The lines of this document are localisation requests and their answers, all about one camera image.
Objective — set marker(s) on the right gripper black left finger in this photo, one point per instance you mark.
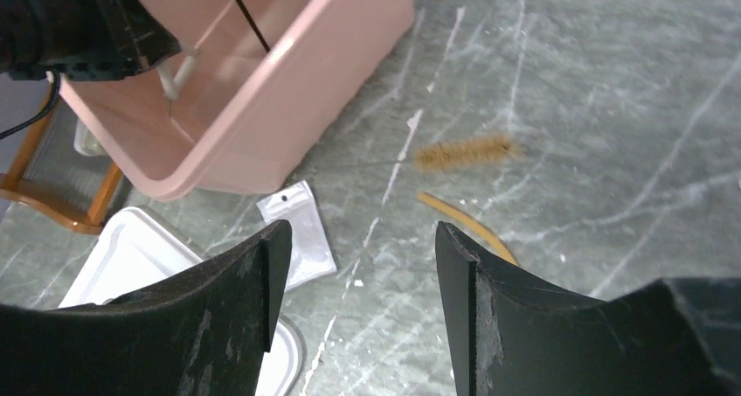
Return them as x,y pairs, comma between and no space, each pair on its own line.
203,331

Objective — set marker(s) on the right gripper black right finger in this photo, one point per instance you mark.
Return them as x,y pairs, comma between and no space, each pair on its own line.
513,333

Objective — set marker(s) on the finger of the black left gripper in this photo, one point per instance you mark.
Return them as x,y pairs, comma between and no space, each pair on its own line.
86,40

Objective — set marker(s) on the white clay pipe triangle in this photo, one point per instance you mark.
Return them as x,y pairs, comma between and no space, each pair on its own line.
173,82

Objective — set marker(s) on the small white plastic bag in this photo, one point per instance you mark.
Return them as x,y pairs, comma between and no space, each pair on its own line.
311,256

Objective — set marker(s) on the black wire ring tripod stand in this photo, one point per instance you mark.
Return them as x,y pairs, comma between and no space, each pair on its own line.
269,19

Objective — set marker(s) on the tan bristle test tube brush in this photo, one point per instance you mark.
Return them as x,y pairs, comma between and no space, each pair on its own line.
447,155

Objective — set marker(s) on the wooden drying rack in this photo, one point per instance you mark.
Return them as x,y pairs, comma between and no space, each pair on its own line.
51,177

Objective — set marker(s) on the pink plastic bin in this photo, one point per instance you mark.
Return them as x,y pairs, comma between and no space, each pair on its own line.
245,118

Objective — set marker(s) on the tan rubber tubing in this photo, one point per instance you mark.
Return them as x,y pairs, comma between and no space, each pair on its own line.
471,223

